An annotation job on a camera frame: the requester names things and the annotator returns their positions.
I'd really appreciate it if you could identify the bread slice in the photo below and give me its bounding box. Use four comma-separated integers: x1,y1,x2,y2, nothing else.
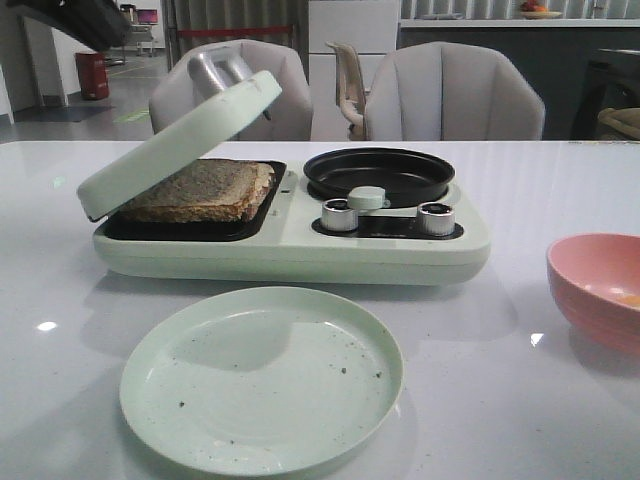
119,159,276,223

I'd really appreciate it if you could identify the mint green sandwich maker lid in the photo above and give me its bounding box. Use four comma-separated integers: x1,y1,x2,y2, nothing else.
77,47,282,222

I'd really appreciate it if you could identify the pink bowl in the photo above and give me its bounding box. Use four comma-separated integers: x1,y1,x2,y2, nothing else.
546,233,639,356

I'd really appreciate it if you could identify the orange shrimp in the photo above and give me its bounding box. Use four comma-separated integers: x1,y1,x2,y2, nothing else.
619,295,640,308

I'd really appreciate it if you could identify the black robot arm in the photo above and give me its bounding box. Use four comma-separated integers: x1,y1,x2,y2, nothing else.
5,0,132,51

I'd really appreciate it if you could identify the mint green breakfast maker base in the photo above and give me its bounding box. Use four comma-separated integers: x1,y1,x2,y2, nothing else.
93,159,490,285

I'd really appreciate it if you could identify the left silver control knob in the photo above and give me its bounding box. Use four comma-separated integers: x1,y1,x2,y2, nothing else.
320,198,358,232

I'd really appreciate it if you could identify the silver control knob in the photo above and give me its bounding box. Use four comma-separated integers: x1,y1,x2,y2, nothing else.
415,202,456,237
320,198,358,232

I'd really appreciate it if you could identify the black round frying pan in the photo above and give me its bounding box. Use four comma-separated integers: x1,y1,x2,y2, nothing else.
303,147,455,208

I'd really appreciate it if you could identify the right silver control knob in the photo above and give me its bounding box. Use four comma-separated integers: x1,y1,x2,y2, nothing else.
415,202,456,237

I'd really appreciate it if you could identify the left grey upholstered chair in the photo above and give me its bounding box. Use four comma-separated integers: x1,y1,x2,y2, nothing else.
148,39,314,143

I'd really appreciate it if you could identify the grey upholstered chair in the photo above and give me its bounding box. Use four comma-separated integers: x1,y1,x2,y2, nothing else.
364,42,546,141
148,39,314,143

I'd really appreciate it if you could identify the beige office chair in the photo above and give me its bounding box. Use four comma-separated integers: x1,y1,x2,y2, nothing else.
326,42,367,141

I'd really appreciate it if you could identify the mint green round plate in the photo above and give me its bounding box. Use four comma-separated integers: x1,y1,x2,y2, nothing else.
119,286,403,477

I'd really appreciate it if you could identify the right grey upholstered chair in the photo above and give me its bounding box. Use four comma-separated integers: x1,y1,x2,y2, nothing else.
364,42,546,141

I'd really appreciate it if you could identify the white cabinet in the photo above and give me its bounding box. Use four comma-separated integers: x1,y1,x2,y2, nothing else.
308,1,401,141

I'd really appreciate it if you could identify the red trash bin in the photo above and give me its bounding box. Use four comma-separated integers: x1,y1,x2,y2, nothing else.
74,52,109,100

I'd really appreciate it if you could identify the dark grey counter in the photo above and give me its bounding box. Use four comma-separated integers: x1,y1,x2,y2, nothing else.
397,19,639,140

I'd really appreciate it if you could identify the fruit plate on counter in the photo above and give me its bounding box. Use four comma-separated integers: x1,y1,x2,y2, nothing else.
518,0,562,20

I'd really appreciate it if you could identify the beige cushion at right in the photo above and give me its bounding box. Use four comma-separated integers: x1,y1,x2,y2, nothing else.
597,107,639,140

